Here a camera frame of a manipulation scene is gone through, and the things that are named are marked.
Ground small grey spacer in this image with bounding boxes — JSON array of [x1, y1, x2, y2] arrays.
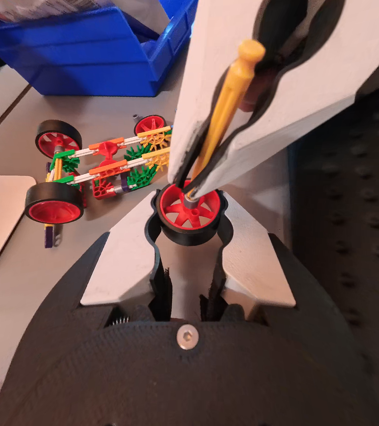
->
[[184, 196, 202, 217]]

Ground printed toy packaging bag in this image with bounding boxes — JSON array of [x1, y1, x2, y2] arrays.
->
[[0, 0, 117, 24]]

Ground yellow plastic rod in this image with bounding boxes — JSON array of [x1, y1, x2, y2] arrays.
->
[[189, 39, 266, 193]]

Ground colourful toy construction car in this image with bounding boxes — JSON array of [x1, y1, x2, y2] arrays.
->
[[25, 115, 173, 249]]

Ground red black toy wheel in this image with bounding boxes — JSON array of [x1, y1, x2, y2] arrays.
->
[[156, 181, 227, 247]]

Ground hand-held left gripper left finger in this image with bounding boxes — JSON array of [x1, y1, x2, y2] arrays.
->
[[80, 195, 173, 321]]

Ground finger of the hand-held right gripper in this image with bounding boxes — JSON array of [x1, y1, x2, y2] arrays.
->
[[167, 0, 263, 187], [189, 0, 379, 196]]

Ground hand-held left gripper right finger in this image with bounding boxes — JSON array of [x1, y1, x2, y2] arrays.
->
[[199, 192, 297, 321]]

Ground plain blue plastic bin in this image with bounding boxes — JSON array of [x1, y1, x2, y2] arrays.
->
[[0, 0, 199, 98]]

